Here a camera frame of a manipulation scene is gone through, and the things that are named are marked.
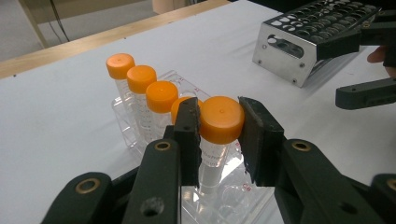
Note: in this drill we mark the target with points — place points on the orange-capped clear tube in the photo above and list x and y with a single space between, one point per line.
120 65
178 107
162 95
141 78
221 119

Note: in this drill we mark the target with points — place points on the clear rack with tubes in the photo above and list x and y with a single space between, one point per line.
280 59

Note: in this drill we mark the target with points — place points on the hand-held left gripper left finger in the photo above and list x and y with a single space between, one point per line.
188 143

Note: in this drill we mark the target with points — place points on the light wooden frame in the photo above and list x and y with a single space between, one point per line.
31 21

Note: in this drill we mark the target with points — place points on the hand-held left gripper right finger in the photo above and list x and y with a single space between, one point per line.
264 146

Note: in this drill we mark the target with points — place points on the clear plastic tube rack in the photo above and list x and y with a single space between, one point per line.
230 202

